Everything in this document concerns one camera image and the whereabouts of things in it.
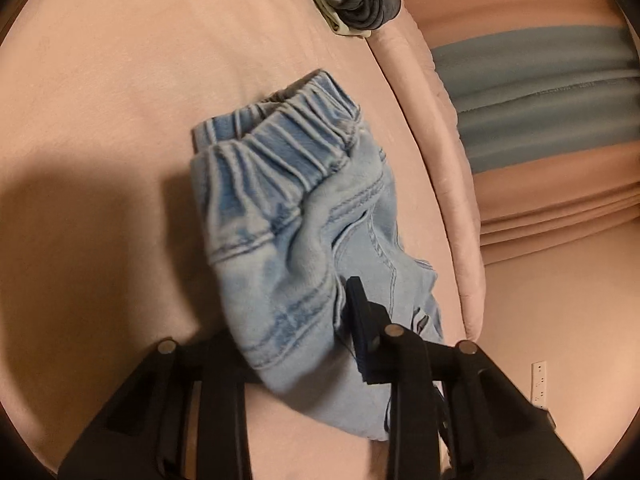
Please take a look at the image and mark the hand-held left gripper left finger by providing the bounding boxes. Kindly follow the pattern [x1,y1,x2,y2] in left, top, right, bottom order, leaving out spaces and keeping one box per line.
[57,331,261,480]

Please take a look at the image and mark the pink curtain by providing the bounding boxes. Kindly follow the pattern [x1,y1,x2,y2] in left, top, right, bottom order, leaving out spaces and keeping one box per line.
[472,145,640,264]
[400,0,632,54]

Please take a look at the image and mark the teal curtain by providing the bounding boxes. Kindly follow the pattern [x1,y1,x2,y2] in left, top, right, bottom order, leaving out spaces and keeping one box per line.
[430,25,640,174]

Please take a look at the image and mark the light blue denim pants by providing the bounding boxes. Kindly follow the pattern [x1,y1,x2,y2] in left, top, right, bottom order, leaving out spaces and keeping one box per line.
[190,70,446,443]

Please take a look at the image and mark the white wall outlet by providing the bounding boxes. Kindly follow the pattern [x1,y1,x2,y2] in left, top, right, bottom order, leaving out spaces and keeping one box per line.
[531,360,547,409]

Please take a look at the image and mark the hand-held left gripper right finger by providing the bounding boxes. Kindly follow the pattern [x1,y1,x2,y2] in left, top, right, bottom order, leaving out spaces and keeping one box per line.
[345,276,586,480]

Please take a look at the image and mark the pink duvet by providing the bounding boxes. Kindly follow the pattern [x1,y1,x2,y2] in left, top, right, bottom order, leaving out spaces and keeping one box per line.
[367,0,487,342]

